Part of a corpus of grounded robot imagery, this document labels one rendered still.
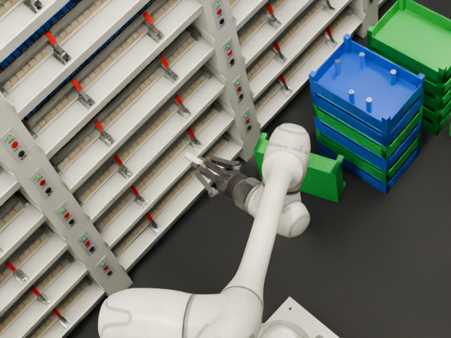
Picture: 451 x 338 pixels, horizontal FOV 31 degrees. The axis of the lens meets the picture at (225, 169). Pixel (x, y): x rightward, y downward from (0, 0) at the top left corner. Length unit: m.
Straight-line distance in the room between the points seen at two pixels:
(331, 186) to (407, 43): 0.55
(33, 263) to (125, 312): 0.84
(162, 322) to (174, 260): 1.28
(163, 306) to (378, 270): 1.29
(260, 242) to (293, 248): 1.00
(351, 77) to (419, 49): 0.29
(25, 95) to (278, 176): 0.64
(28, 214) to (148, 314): 0.76
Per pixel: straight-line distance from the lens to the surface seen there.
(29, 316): 2.63
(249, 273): 1.79
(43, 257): 2.47
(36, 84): 2.03
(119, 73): 2.23
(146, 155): 2.53
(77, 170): 2.33
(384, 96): 2.65
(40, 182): 2.21
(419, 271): 2.81
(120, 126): 2.37
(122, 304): 1.67
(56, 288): 2.63
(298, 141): 2.01
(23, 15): 1.91
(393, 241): 2.85
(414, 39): 2.88
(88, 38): 2.07
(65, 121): 2.19
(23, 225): 2.31
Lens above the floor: 2.59
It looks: 59 degrees down
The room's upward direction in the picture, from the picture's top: 18 degrees counter-clockwise
